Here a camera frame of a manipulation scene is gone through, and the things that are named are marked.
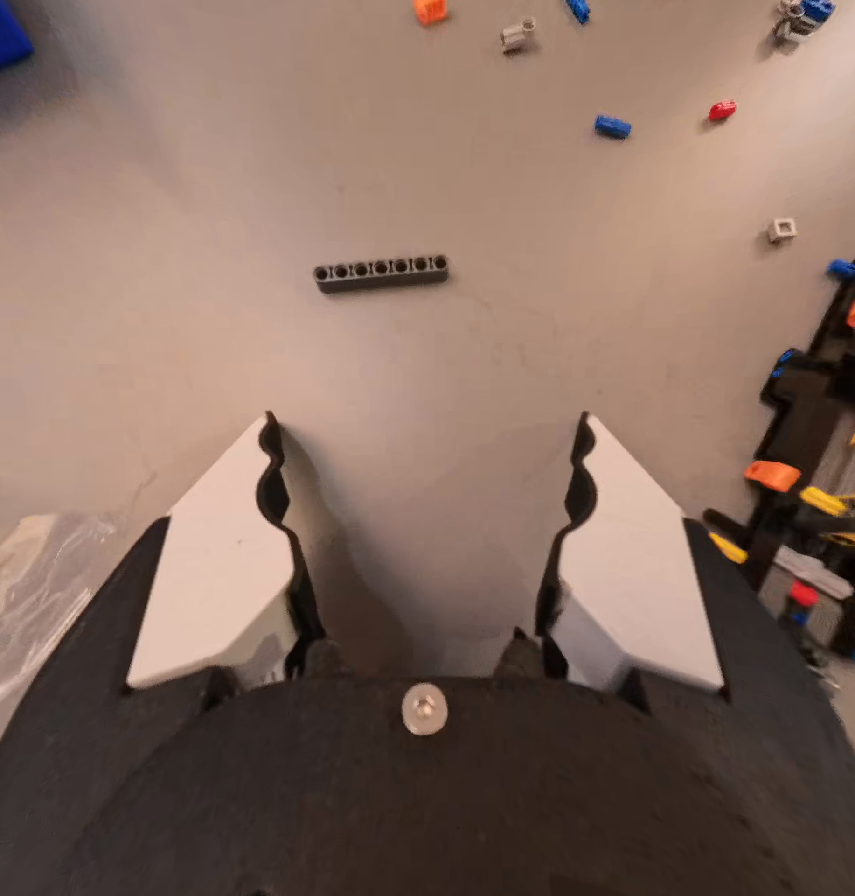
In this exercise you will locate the long dark grey lego beam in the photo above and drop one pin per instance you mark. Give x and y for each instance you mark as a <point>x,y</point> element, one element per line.
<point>385,283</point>

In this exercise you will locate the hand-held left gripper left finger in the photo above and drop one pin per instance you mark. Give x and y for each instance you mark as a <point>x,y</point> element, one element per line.
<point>217,560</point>

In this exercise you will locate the light grey lego connector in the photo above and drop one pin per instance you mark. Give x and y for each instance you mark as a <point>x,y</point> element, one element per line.
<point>515,38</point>

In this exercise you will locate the black lego model assembly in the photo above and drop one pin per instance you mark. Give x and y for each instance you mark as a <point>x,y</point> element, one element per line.
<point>812,406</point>

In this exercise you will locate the small orange lego piece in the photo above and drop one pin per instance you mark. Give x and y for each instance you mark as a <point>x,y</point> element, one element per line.
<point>431,10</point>

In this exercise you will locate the crumpled clear plastic bag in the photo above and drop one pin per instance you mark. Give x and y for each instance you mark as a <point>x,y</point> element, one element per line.
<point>28,595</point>

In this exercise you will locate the long blue lego axle pin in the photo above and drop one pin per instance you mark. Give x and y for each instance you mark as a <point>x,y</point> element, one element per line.
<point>578,10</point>

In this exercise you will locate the blue storage bin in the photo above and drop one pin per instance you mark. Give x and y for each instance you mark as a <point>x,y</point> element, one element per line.
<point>0,35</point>

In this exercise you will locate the small light grey square piece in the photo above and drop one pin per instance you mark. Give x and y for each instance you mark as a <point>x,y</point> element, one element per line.
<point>772,234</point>

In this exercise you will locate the red lego pin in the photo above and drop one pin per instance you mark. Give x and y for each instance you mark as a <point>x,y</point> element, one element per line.
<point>722,110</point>

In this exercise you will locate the light grey lego bush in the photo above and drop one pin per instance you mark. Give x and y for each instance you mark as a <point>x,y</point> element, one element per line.
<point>790,7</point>

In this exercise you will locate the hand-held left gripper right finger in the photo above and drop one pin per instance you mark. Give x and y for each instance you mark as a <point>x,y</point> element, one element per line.
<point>637,560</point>

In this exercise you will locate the dark grey lego connector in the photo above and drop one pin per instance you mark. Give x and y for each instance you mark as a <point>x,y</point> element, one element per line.
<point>791,29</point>

